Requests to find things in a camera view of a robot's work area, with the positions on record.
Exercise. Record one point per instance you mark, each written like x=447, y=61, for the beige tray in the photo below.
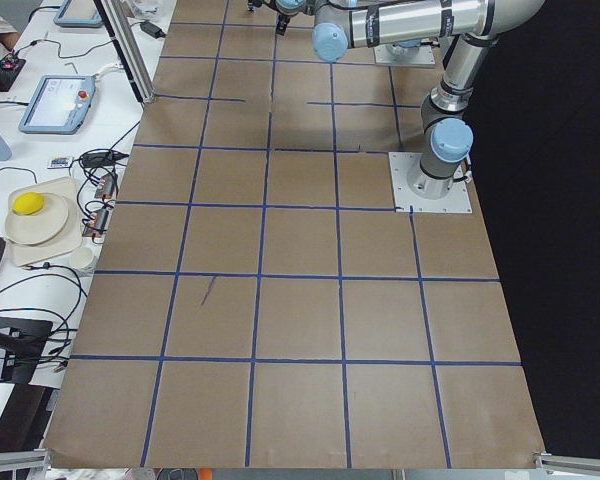
x=67, y=240

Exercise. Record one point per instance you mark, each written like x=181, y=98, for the black power adapter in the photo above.
x=152, y=30

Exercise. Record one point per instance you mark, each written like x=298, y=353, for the yellow lemon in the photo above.
x=28, y=203

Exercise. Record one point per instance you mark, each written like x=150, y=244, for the black camera stand base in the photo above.
x=22, y=342

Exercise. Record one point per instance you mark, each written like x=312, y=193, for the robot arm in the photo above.
x=466, y=31

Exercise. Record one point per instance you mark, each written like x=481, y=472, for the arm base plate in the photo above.
x=420, y=56
x=416, y=192

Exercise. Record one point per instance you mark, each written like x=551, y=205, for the white paper cup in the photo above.
x=83, y=260

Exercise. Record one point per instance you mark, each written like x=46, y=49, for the beige plate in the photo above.
x=39, y=227

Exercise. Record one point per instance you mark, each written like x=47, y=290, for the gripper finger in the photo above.
x=281, y=24

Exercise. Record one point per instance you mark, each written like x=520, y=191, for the aluminium frame post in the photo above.
x=120, y=32

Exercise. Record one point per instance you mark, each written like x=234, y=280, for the blue teach pendant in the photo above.
x=59, y=105
x=78, y=14

